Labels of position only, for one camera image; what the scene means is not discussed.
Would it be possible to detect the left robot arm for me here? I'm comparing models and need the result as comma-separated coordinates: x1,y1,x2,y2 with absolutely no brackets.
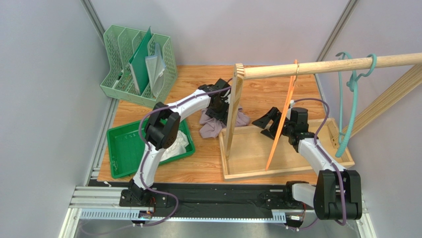
128,79,231,201

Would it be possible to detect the light green file organizer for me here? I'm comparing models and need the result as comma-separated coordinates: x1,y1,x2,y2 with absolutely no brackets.
100,25,178,108

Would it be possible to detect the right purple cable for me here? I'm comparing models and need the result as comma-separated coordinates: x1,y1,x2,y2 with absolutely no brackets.
285,98,348,231

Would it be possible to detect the grey mesh pouch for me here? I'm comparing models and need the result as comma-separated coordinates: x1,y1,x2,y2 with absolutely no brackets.
145,43,166,98

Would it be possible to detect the mauve tank top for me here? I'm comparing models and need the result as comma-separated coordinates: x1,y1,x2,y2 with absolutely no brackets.
199,106,251,138

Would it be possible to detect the teal hanger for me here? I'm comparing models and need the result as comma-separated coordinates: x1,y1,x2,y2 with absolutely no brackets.
335,52,377,158

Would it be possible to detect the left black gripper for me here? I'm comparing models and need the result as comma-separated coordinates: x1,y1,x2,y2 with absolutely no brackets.
206,97,236,125

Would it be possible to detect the orange velvet hanger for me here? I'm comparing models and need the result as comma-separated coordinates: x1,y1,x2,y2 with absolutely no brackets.
265,59,300,171

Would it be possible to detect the dark green folder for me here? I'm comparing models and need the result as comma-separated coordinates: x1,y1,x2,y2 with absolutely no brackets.
129,27,153,95

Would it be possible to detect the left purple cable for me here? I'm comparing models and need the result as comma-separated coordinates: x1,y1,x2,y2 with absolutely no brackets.
138,78,233,227

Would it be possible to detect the purple cable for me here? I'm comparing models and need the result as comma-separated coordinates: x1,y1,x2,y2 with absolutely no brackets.
138,78,233,227
285,98,348,231

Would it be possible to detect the white tank top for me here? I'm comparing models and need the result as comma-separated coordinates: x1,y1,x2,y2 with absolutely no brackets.
160,130,189,162

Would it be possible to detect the wooden clothes rack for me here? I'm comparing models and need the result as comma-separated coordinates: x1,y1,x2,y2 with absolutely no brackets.
219,53,422,181

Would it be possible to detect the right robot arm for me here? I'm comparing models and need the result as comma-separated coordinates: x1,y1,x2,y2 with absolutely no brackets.
281,107,363,223

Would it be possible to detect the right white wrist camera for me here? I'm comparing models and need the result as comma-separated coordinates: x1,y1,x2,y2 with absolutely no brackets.
286,100,296,120

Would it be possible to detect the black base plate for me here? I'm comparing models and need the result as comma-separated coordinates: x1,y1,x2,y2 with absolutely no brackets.
119,183,304,219

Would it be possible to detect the green plastic tray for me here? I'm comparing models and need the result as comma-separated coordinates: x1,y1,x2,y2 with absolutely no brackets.
107,120,196,179

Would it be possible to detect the aluminium frame rail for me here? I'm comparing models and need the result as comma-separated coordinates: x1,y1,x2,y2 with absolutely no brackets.
58,185,376,238

